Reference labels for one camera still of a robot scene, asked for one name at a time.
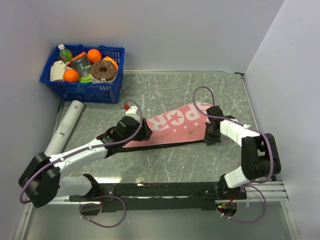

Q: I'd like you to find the black product box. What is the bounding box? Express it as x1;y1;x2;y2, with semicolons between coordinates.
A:
70;55;92;77

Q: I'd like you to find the orange fruit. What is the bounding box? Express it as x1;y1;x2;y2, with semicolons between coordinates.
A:
86;49;102;63
63;69;80;83

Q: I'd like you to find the green drink bottle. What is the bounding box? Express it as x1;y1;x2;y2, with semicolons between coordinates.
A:
57;44;74;63

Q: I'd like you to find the brown round cake pack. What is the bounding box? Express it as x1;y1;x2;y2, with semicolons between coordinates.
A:
91;59;118;84

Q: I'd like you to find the orange fruit rear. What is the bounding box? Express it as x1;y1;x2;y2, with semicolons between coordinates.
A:
86;49;102;63

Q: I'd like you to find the orange fruit front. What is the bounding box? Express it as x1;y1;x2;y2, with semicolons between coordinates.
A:
63;69;80;83

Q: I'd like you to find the cream paper bag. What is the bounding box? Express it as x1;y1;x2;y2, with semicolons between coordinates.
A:
50;60;66;82

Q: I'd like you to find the orange flat box rear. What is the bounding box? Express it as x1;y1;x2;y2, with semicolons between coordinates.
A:
65;51;87;66

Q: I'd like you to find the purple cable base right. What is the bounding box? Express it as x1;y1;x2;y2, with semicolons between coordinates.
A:
216;184;267;224

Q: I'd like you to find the green small box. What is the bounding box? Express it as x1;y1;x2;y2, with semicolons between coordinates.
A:
78;73;92;83

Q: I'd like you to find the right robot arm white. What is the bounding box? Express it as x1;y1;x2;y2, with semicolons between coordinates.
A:
204;106;282;199

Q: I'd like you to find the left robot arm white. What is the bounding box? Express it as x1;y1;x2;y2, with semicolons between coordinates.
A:
18;116;153;208

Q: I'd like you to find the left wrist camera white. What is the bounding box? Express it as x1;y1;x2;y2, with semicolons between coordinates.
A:
124;104;140;122

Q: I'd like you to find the blue plastic basket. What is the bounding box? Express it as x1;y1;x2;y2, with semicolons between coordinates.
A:
39;44;125;104

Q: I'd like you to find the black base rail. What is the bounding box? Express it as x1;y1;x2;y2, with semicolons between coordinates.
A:
69;181;247;213

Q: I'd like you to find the orange snack box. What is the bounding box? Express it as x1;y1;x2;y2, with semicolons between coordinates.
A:
103;56;119;70

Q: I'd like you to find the purple cable base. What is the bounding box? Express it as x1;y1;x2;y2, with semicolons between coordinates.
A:
79;195;127;228
216;184;267;224

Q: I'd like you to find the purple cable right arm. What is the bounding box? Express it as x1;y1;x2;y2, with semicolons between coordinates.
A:
192;85;275;183

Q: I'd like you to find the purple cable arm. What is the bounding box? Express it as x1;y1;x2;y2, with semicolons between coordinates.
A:
192;85;275;183
19;99;144;204

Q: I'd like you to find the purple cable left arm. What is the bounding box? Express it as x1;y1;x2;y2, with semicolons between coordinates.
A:
19;99;144;204

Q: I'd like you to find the pink racket bag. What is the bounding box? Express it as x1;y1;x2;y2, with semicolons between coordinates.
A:
95;103;209;155

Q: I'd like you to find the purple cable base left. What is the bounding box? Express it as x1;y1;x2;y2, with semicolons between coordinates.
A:
79;195;127;228

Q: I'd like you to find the white shuttlecock tube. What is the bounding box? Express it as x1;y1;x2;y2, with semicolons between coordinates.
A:
44;100;84;156

